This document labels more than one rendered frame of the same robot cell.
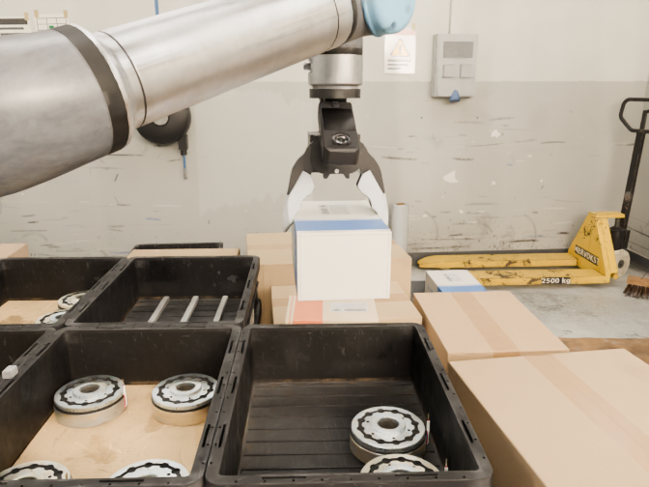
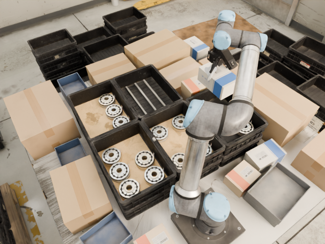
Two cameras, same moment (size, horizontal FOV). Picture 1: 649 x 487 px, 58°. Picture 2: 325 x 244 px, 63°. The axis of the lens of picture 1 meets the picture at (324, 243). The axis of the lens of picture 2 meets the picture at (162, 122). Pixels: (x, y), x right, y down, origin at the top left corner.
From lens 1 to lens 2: 1.07 m
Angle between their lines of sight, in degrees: 42
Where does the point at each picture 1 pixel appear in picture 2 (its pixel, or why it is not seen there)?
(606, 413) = (272, 96)
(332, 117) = (226, 54)
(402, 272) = (187, 51)
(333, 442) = not seen: hidden behind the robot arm
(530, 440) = (264, 109)
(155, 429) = (181, 134)
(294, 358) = not seen: hidden behind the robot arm
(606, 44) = not seen: outside the picture
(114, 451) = (179, 143)
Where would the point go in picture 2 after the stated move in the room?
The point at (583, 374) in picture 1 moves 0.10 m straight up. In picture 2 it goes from (262, 85) to (267, 73)
